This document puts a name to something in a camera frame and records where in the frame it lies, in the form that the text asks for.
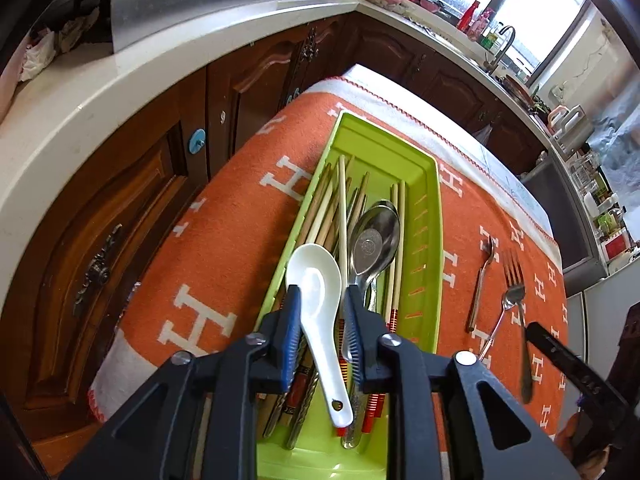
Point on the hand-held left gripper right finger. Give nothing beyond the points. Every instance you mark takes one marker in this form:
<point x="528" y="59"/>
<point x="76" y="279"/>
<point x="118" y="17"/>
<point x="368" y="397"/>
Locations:
<point x="352" y="330"/>

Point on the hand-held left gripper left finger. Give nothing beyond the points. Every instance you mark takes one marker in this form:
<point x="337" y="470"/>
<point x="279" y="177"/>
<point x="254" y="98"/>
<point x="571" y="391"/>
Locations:
<point x="292" y="340"/>

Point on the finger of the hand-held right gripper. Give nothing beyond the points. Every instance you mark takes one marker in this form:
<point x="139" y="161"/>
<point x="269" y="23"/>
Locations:
<point x="565" y="355"/>

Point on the white ceramic spoon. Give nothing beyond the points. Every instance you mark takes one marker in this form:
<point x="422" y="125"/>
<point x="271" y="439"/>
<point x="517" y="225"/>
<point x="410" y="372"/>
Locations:
<point x="315" y="280"/>

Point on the metal chopstick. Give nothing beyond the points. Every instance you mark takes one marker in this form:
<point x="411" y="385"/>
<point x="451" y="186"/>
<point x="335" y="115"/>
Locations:
<point x="302" y="410"/>
<point x="270" y="415"/>

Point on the metal fork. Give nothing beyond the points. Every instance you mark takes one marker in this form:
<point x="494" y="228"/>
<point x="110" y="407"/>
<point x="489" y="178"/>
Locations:
<point x="512" y="272"/>

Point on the brown wooden chopstick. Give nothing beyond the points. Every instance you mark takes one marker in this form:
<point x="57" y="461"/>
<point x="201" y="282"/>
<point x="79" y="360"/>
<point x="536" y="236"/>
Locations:
<point x="312" y="225"/>
<point x="330" y="210"/>
<point x="315" y="195"/>
<point x="359" y="195"/>

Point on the light bamboo chopstick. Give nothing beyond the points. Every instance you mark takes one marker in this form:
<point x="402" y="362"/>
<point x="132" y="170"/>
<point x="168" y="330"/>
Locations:
<point x="343" y="210"/>

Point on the green plastic utensil tray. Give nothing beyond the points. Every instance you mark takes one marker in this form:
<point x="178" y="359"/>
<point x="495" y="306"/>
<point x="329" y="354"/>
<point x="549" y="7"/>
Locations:
<point x="385" y="160"/>

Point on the silver refrigerator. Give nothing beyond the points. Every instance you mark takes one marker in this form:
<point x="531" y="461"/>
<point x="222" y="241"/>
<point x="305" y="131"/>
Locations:
<point x="600" y="300"/>

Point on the orange patterned blanket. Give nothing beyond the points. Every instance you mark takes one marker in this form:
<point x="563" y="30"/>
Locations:
<point x="240" y="260"/>

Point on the red tin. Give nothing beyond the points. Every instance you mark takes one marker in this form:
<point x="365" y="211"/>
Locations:
<point x="615" y="246"/>

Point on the green label bottle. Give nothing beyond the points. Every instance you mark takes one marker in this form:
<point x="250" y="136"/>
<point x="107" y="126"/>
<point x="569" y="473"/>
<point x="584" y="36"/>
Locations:
<point x="610" y="221"/>

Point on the stainless steel cabinet appliance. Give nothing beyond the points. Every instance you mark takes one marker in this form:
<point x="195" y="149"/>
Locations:
<point x="560" y="210"/>

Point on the white plastic bottle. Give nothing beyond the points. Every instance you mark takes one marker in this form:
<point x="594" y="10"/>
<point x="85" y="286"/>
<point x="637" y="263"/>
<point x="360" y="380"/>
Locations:
<point x="592" y="204"/>

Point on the glass jars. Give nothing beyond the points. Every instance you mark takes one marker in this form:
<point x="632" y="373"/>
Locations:
<point x="585" y="175"/>

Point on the blue cabinet lock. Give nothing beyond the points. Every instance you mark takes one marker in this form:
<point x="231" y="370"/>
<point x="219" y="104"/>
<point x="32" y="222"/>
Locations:
<point x="197" y="140"/>

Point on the grey steel appliance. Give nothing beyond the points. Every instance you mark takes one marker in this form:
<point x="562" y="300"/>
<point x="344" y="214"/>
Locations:
<point x="575" y="130"/>

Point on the hanging plastic bag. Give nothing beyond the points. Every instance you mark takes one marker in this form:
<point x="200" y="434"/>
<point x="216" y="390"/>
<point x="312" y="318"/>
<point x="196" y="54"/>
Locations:
<point x="482" y="135"/>

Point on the pink white kettle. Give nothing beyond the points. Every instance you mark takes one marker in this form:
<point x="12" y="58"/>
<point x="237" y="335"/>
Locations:
<point x="554" y="120"/>

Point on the red pan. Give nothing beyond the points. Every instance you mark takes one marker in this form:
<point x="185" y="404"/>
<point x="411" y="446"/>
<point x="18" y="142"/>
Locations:
<point x="519" y="87"/>

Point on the steel faucet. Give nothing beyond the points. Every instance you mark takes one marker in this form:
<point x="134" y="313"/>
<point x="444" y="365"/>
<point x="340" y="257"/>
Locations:
<point x="500" y="47"/>

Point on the green dish soap bottle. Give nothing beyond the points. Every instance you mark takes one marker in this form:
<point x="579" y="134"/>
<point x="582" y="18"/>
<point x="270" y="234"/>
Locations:
<point x="494" y="35"/>

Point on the pink tray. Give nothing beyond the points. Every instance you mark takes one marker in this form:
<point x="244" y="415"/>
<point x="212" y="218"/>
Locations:
<point x="385" y="1"/>

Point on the pink bottle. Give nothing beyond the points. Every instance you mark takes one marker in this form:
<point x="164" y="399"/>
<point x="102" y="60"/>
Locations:
<point x="482" y="25"/>

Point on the red spray bottle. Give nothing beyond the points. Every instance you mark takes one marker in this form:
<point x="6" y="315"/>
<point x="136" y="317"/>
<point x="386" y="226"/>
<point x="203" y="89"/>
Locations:
<point x="467" y="15"/>

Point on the crumpled cloth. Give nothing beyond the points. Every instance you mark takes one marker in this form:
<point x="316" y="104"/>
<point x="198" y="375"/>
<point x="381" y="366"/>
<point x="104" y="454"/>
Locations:
<point x="55" y="45"/>

